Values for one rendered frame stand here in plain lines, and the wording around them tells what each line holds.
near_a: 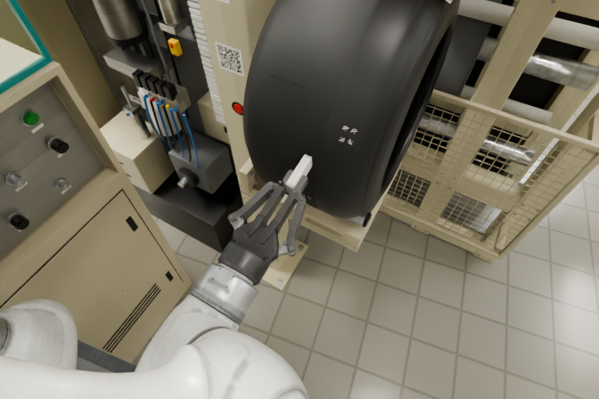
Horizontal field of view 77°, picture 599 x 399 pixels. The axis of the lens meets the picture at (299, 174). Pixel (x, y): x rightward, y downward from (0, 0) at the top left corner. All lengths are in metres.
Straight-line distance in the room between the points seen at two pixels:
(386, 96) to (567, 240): 1.91
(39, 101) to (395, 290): 1.59
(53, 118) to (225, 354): 0.79
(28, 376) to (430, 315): 1.70
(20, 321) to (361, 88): 0.76
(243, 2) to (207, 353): 0.65
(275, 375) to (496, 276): 1.81
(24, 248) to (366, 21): 0.98
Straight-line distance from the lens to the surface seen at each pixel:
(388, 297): 1.92
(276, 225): 0.61
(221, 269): 0.58
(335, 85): 0.63
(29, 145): 1.08
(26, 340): 0.91
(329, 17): 0.68
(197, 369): 0.42
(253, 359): 0.43
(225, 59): 0.97
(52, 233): 1.18
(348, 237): 1.05
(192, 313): 0.56
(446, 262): 2.07
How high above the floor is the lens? 1.77
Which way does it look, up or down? 53 degrees down
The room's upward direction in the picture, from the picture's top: straight up
